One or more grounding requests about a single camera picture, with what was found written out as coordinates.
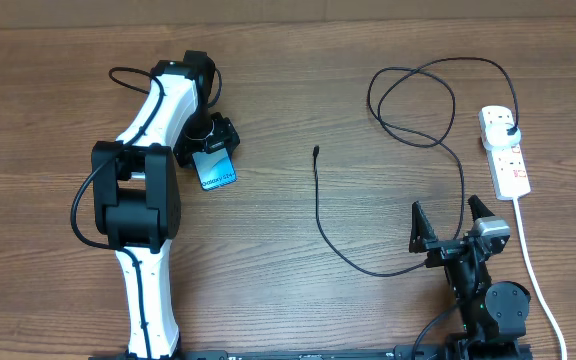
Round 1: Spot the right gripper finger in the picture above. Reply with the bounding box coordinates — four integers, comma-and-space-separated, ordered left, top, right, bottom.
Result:
468, 195, 494, 221
409, 201, 438, 253

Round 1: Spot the blue Galaxy S24+ smartphone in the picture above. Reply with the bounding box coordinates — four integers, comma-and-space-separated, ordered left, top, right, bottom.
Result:
192, 149, 237, 191

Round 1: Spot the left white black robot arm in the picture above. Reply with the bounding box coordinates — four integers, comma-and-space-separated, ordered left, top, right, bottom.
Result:
82, 50, 240, 359

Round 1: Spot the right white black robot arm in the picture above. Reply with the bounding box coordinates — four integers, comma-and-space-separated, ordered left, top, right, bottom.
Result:
409, 195, 532, 359

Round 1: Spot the white charger plug adapter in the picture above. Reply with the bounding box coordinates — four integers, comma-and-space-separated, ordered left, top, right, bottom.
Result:
482, 124, 522, 151

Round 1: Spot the white power strip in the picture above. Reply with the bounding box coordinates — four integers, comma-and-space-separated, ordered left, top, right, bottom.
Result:
478, 105, 531, 200

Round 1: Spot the white power strip cord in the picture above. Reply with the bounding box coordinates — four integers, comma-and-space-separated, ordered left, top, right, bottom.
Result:
511, 197, 569, 360

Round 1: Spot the black USB charging cable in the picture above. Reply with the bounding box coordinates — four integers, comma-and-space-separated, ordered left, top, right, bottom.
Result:
312, 56, 521, 278

